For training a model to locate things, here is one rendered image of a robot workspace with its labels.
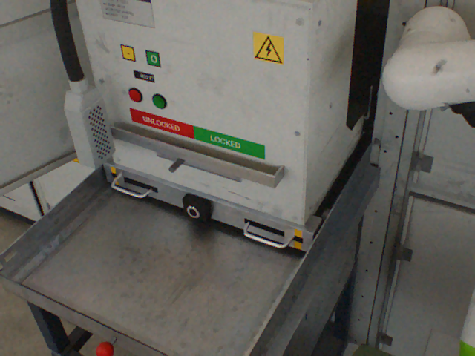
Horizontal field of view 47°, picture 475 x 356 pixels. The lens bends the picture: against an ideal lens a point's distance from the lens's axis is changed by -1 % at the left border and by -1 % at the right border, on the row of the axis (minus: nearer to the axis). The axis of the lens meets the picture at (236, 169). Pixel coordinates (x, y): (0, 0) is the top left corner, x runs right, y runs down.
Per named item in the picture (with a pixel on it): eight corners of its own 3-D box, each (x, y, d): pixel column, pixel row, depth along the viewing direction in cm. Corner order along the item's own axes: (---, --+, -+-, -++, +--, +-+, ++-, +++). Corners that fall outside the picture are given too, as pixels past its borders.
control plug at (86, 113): (96, 170, 116) (77, 99, 105) (79, 164, 118) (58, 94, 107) (119, 150, 122) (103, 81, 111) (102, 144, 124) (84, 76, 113)
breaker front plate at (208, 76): (300, 233, 112) (308, 10, 82) (113, 170, 131) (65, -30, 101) (303, 230, 113) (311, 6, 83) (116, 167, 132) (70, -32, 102)
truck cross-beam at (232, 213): (312, 254, 114) (312, 233, 110) (107, 181, 135) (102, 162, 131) (320, 238, 117) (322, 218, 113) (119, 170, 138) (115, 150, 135)
